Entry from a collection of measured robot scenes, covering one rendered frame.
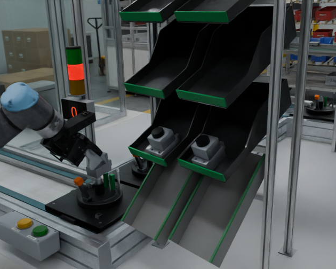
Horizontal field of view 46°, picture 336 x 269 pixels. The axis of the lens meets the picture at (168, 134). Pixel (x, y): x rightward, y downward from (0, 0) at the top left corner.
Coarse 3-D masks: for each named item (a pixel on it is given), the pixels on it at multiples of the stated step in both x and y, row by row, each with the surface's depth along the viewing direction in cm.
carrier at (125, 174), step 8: (144, 160) 146; (120, 168) 146; (128, 168) 146; (136, 168) 141; (144, 168) 138; (120, 176) 139; (128, 176) 139; (136, 176) 138; (144, 176) 136; (128, 184) 134; (136, 184) 133
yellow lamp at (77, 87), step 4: (72, 80) 130; (76, 80) 130; (80, 80) 131; (72, 84) 131; (76, 84) 130; (80, 84) 131; (84, 84) 133; (72, 88) 131; (76, 88) 131; (80, 88) 131; (84, 88) 133; (72, 92) 132; (76, 92) 131; (80, 92) 132; (84, 92) 133
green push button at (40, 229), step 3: (42, 225) 110; (36, 228) 108; (39, 228) 108; (42, 228) 108; (45, 228) 108; (33, 231) 107; (36, 231) 107; (39, 231) 107; (42, 231) 107; (45, 231) 107; (33, 234) 107; (36, 234) 106; (39, 234) 106; (42, 234) 107
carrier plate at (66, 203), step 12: (72, 192) 129; (132, 192) 127; (48, 204) 121; (60, 204) 121; (72, 204) 121; (120, 204) 120; (72, 216) 114; (84, 216) 114; (108, 216) 114; (120, 216) 114; (96, 228) 109
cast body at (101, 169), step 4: (104, 152) 120; (88, 160) 119; (108, 160) 120; (100, 164) 118; (104, 164) 119; (108, 164) 121; (88, 168) 118; (96, 168) 117; (100, 168) 118; (104, 168) 119; (108, 168) 121; (88, 172) 119; (92, 172) 118; (96, 172) 117; (100, 172) 118; (104, 172) 120; (92, 176) 119; (96, 176) 117
